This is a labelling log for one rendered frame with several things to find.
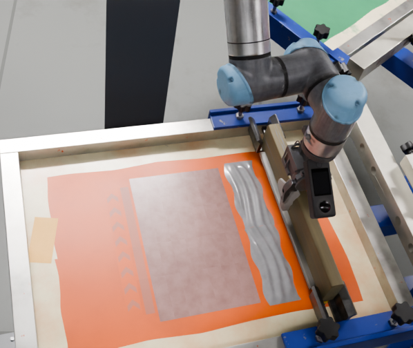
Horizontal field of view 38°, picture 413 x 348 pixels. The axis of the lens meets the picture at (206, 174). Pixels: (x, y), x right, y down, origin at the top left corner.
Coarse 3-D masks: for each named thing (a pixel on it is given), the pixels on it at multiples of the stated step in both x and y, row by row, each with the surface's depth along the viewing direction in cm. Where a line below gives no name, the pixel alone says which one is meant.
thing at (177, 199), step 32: (192, 160) 139; (224, 160) 141; (256, 160) 142; (64, 192) 129; (96, 192) 130; (160, 192) 133; (192, 192) 134; (224, 192) 135; (64, 224) 125; (96, 224) 126; (160, 224) 128; (192, 224) 129; (224, 224) 130; (64, 256) 121
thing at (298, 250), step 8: (264, 152) 139; (264, 160) 137; (272, 176) 135; (272, 184) 134; (280, 208) 130; (288, 216) 129; (288, 224) 128; (288, 232) 128; (296, 240) 126; (296, 248) 125; (304, 256) 124; (304, 264) 123; (304, 272) 122; (312, 280) 121
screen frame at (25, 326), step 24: (192, 120) 142; (0, 144) 130; (24, 144) 131; (48, 144) 131; (72, 144) 132; (96, 144) 134; (120, 144) 136; (144, 144) 139; (336, 168) 140; (360, 192) 137; (24, 216) 121; (360, 216) 133; (24, 240) 117; (384, 240) 130; (24, 264) 115; (384, 264) 127; (24, 288) 112; (384, 288) 126; (24, 312) 109; (24, 336) 107
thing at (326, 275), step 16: (272, 128) 135; (272, 144) 134; (272, 160) 135; (288, 176) 128; (304, 192) 126; (304, 208) 123; (304, 224) 123; (304, 240) 124; (320, 240) 119; (320, 256) 118; (320, 272) 118; (336, 272) 116; (320, 288) 119; (336, 288) 115
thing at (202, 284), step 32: (320, 224) 134; (96, 256) 122; (160, 256) 124; (192, 256) 125; (224, 256) 126; (288, 256) 128; (64, 288) 117; (96, 288) 118; (160, 288) 120; (192, 288) 121; (224, 288) 122; (256, 288) 123; (352, 288) 126; (64, 320) 113; (96, 320) 114; (128, 320) 115; (160, 320) 116; (192, 320) 117; (224, 320) 118
